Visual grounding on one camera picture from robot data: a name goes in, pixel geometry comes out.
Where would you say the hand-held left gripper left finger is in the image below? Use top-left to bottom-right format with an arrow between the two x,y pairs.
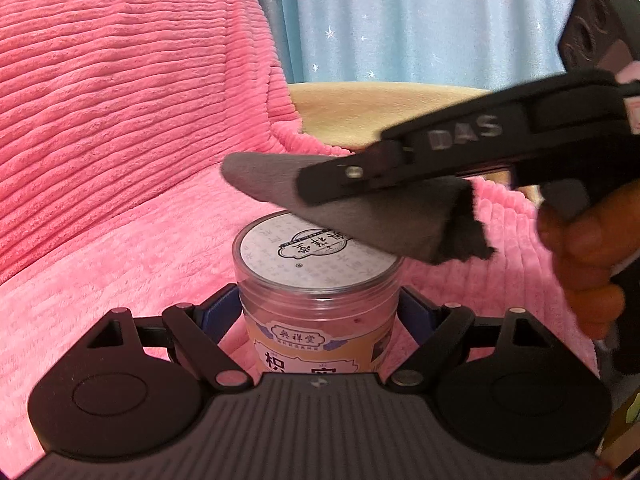
87,282 -> 253,392

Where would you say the yellow fleece blanket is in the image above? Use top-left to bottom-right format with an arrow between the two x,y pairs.
287,82 -> 543,206

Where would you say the person's right hand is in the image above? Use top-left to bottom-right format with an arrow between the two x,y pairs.
537,177 -> 640,341

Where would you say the grey cleaning cloth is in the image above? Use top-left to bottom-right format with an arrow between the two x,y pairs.
221,151 -> 497,265

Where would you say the blue star curtain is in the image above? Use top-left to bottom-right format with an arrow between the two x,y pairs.
200,0 -> 601,91

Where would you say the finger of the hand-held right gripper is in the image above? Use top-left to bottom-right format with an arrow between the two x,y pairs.
296,141 -> 417,207

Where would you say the clear plastic jar beige label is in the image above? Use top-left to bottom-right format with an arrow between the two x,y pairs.
231,211 -> 403,376

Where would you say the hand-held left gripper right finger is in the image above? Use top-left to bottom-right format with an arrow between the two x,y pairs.
389,286 -> 556,392

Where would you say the pink ribbed fleece blanket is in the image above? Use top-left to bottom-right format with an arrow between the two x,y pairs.
0,0 -> 306,286

